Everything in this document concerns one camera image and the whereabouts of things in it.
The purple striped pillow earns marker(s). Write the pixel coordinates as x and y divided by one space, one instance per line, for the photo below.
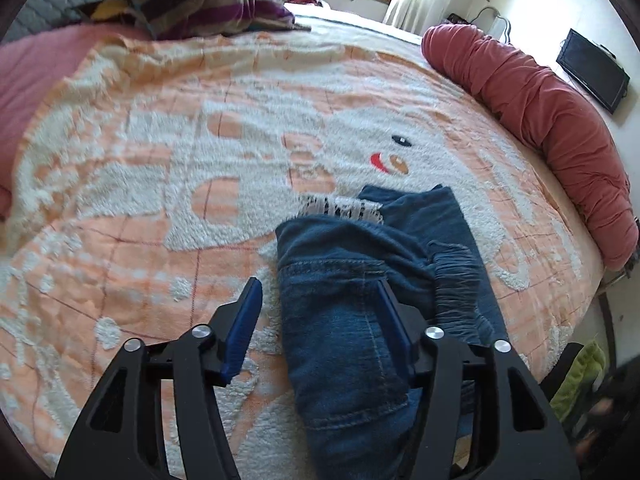
200 0

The person's green clothing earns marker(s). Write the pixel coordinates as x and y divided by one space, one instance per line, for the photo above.
580 380

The black flat screen monitor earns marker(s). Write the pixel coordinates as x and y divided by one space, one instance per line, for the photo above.
592 72

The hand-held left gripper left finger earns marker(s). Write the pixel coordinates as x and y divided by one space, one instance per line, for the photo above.
244 325

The blue denim jeans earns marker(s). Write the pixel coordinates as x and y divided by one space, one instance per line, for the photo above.
340 360

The orange white printed blanket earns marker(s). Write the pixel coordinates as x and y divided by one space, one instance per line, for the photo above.
150 160

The red rolled quilt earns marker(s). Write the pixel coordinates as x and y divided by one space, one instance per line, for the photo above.
540 110

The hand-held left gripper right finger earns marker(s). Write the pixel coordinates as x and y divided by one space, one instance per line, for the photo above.
396 327

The dark metal bed frame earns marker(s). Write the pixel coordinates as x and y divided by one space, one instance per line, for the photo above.
606 310

